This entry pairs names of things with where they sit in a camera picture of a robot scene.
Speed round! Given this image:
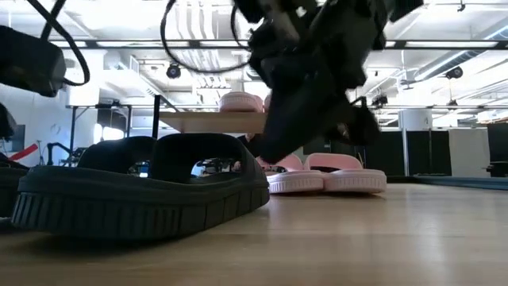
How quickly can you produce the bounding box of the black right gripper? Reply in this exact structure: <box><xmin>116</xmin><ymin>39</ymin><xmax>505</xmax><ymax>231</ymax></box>
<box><xmin>248</xmin><ymin>7</ymin><xmax>388</xmax><ymax>164</ymax></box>

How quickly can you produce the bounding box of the black foam slide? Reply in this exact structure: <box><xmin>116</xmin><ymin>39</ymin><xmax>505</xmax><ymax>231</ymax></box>
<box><xmin>0</xmin><ymin>136</ymin><xmax>159</xmax><ymax>218</ymax></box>
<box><xmin>10</xmin><ymin>133</ymin><xmax>271</xmax><ymax>241</ymax></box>

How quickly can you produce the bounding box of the red bar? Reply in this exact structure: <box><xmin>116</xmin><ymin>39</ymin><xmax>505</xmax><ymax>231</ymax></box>
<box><xmin>8</xmin><ymin>142</ymin><xmax>40</xmax><ymax>162</ymax></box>

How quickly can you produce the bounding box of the white column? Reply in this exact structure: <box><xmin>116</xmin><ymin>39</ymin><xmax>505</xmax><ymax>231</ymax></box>
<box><xmin>398</xmin><ymin>107</ymin><xmax>433</xmax><ymax>132</ymax></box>

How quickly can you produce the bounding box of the black partition panel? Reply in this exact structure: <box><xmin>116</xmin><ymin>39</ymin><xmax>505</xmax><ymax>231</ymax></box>
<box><xmin>405</xmin><ymin>129</ymin><xmax>452</xmax><ymax>178</ymax></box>

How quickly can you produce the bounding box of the white partition panel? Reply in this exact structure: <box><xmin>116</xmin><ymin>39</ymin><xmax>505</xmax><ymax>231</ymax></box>
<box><xmin>448</xmin><ymin>127</ymin><xmax>491</xmax><ymax>170</ymax></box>

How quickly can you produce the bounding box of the blue floor mat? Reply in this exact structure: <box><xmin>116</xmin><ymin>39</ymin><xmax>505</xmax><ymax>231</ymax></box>
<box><xmin>387</xmin><ymin>176</ymin><xmax>508</xmax><ymax>191</ymax></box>

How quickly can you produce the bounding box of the dark wall screen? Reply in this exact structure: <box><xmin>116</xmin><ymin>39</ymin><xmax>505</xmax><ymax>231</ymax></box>
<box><xmin>0</xmin><ymin>124</ymin><xmax>27</xmax><ymax>153</ymax></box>

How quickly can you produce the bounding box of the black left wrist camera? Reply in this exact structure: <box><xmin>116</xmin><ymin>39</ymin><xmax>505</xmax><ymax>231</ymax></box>
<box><xmin>0</xmin><ymin>25</ymin><xmax>67</xmax><ymax>99</ymax></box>

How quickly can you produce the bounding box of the black left camera cable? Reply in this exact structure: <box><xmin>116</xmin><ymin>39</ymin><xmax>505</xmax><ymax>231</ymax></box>
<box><xmin>25</xmin><ymin>0</ymin><xmax>91</xmax><ymax>87</ymax></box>

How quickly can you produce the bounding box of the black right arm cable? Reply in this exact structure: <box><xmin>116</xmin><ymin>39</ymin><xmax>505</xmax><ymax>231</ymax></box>
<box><xmin>160</xmin><ymin>0</ymin><xmax>259</xmax><ymax>75</ymax></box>

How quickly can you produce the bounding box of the black overhead frame bar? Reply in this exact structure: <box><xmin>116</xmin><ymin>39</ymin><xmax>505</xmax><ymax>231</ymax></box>
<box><xmin>49</xmin><ymin>38</ymin><xmax>508</xmax><ymax>51</ymax></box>

